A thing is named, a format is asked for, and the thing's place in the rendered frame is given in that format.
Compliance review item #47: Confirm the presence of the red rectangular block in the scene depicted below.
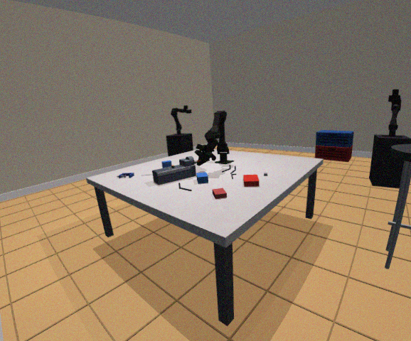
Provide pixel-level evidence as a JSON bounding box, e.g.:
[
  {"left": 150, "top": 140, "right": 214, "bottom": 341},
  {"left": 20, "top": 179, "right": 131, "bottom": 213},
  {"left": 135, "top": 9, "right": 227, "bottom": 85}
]
[
  {"left": 243, "top": 175, "right": 259, "bottom": 187},
  {"left": 213, "top": 188, "right": 227, "bottom": 199}
]

